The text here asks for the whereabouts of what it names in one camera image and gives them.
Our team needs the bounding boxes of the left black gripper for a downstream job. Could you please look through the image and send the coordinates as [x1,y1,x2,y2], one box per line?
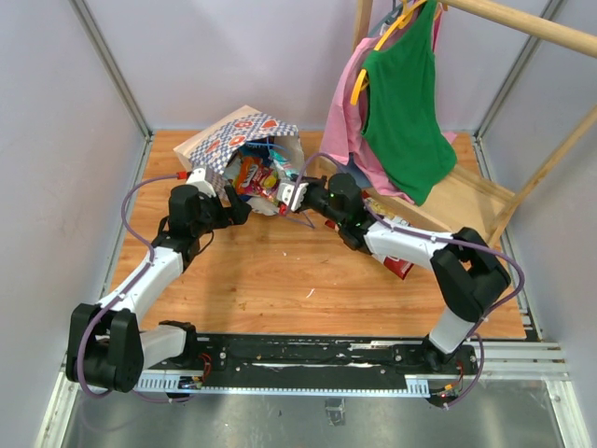
[192,185,251,236]

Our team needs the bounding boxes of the blue checkered paper bag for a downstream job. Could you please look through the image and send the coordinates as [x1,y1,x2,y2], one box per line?
[174,105,308,216]

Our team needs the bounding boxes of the pink shirt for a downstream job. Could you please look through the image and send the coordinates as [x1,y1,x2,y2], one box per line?
[318,18,458,203]

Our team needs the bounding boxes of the red chips bag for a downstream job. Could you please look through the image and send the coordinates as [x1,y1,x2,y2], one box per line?
[324,195,416,282]

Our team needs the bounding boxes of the green tank top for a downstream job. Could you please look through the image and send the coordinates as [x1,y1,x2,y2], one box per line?
[362,1,457,205]

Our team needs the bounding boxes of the yellow hanger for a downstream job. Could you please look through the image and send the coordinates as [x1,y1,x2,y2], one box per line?
[350,0,426,106]

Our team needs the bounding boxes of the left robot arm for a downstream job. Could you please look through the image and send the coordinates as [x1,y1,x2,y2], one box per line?
[65,185,252,399]

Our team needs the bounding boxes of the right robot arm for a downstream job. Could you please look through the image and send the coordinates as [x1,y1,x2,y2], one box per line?
[299,174,511,373]

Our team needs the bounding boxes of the orange snack packet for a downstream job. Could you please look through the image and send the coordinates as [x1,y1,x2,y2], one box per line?
[234,157,261,194]

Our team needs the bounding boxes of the blue crumpled cloth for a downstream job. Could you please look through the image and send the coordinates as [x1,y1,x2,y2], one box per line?
[346,158,372,189]

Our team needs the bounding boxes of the teal snack packet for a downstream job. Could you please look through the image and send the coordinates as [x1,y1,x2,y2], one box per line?
[269,149,299,182]

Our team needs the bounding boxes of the wooden clothes rack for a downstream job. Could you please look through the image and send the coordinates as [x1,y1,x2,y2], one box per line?
[365,0,596,246]

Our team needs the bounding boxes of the grey hanger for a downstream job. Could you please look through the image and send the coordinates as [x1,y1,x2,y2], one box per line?
[367,1,419,43]

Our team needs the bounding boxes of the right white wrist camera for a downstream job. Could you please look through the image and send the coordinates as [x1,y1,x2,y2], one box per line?
[275,180,309,216]

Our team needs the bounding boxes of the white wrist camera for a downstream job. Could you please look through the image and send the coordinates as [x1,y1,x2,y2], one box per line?
[186,165,216,197]
[275,180,309,216]

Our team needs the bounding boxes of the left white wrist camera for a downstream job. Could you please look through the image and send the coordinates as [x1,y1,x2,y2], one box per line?
[186,165,216,197]

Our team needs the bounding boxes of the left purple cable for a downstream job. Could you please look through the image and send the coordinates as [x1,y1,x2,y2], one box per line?
[76,173,192,404]

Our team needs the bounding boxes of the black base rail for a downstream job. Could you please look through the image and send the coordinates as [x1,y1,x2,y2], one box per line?
[134,333,483,407]

